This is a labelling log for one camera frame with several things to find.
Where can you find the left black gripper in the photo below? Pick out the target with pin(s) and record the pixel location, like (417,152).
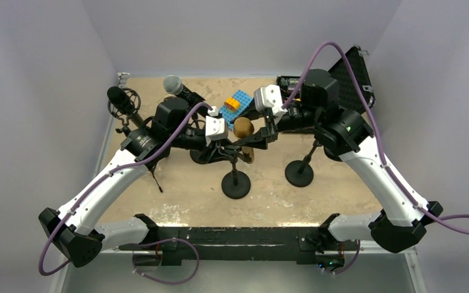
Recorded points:
(221,144)

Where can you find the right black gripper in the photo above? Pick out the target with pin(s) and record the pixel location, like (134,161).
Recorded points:
(269,133)

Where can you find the black round-base mic stand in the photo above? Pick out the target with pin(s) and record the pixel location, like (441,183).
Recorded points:
(235,184)

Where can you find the gold handheld microphone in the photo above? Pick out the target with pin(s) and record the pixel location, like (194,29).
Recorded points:
(242,128)

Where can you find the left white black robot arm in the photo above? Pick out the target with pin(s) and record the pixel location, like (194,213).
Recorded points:
(74,235)

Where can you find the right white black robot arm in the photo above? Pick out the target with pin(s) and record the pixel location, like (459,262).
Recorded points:
(346,137)

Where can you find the black stand behind left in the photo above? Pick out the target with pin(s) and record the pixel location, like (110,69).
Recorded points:
(203,156)

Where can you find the black silver-grille microphone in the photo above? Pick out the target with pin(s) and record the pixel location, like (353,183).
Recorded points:
(174,85)

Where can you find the black condenser microphone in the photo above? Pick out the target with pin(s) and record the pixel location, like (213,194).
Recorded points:
(124,104)

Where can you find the blue studded baseplate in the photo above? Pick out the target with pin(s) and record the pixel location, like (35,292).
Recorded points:
(245,100)

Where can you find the orange yellow toy brick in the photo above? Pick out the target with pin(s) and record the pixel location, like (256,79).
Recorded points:
(232,104)

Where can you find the black poker chip case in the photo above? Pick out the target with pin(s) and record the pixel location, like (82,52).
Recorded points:
(348,97)

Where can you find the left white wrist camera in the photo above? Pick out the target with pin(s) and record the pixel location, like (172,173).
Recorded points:
(216,127)

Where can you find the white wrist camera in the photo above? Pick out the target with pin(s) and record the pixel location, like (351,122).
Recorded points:
(269,97)
(216,127)

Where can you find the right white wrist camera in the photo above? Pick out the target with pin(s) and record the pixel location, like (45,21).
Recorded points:
(269,97)

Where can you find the black stand with shock mount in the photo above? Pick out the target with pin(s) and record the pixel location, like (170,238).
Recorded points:
(300,173)

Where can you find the black tripod shock-mount stand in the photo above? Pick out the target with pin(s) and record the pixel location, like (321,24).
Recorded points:
(138,140)

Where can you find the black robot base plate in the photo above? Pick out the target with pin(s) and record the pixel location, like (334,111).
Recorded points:
(299,244)

